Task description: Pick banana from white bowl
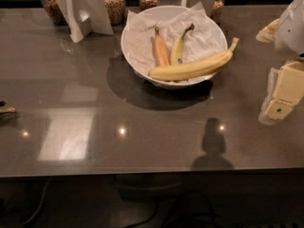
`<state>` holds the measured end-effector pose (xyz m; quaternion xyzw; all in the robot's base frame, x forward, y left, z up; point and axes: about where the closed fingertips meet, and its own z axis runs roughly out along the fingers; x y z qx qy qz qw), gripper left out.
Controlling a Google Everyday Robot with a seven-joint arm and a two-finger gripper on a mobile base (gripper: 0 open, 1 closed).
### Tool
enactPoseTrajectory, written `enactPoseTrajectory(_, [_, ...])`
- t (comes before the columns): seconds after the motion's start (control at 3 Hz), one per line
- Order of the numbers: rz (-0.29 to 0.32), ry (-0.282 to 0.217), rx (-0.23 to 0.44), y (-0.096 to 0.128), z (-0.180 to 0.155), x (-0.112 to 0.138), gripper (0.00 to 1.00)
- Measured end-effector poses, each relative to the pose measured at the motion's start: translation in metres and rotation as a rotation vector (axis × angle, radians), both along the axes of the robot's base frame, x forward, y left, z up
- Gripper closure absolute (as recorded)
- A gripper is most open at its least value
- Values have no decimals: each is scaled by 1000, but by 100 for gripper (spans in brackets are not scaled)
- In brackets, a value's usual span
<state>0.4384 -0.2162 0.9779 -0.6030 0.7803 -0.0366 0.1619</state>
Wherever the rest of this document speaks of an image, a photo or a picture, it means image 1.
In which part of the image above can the small yellow-green banana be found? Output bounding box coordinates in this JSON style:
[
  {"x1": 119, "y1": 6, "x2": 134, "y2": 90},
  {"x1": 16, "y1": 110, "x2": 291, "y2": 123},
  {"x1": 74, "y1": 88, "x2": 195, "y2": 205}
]
[{"x1": 170, "y1": 24, "x2": 195, "y2": 65}]

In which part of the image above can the orange ripe banana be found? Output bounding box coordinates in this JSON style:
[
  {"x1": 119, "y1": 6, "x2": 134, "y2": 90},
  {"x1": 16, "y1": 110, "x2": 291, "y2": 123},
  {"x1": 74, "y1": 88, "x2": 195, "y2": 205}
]
[{"x1": 154, "y1": 27, "x2": 169, "y2": 67}]

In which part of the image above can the glass jar of grains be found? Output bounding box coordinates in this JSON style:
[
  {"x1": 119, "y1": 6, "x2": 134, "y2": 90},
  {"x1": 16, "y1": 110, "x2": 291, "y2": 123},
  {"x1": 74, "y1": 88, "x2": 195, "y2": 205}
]
[{"x1": 104, "y1": 0, "x2": 126, "y2": 26}]

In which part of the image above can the black cable under table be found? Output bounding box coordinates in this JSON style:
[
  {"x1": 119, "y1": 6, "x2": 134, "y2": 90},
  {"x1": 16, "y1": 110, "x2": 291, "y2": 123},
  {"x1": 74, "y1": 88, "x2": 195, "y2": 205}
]
[{"x1": 124, "y1": 188, "x2": 241, "y2": 228}]

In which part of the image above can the white bowl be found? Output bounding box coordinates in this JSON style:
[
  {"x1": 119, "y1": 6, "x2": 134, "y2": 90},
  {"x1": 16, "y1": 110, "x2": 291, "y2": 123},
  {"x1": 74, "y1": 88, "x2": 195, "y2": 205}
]
[{"x1": 120, "y1": 5, "x2": 229, "y2": 90}]

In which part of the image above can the banana at left edge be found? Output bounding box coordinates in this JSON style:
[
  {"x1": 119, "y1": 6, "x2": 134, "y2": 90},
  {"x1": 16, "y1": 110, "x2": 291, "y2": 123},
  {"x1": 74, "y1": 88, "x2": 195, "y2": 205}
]
[{"x1": 0, "y1": 100, "x2": 17, "y2": 114}]

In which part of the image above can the glass jar far right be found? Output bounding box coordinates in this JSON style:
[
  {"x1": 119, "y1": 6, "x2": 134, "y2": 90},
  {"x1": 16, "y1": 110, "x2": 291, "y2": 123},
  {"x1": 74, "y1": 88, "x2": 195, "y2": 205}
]
[{"x1": 210, "y1": 0, "x2": 225, "y2": 24}]

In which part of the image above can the glass jar far left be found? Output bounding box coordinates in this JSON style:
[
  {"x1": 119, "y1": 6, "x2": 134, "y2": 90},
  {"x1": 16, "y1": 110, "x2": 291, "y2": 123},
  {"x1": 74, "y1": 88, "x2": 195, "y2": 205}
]
[{"x1": 40, "y1": 0, "x2": 67, "y2": 26}]

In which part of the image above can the white paper stand left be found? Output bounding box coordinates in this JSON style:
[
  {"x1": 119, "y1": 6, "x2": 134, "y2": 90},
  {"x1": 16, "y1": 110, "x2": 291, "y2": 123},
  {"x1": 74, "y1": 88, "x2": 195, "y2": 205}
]
[{"x1": 56, "y1": 0, "x2": 114, "y2": 43}]

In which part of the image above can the grey cable under table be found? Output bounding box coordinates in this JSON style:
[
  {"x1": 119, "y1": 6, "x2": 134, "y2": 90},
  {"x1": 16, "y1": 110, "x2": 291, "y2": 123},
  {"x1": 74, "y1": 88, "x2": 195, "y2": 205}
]
[{"x1": 18, "y1": 179, "x2": 51, "y2": 226}]

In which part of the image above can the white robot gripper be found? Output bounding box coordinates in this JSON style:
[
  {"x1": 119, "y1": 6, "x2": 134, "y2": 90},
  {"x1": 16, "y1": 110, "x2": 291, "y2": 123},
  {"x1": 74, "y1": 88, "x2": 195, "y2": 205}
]
[{"x1": 256, "y1": 0, "x2": 304, "y2": 125}]

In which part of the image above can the large yellow banana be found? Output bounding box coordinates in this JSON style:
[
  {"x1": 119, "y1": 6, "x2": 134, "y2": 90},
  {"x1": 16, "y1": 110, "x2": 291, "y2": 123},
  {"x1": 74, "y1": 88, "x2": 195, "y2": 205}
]
[{"x1": 148, "y1": 37, "x2": 239, "y2": 81}]

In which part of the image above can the white paper towel liner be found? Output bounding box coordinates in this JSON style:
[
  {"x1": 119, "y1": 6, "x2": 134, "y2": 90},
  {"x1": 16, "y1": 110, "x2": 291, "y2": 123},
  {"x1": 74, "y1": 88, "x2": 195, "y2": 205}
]
[{"x1": 125, "y1": 1, "x2": 225, "y2": 84}]

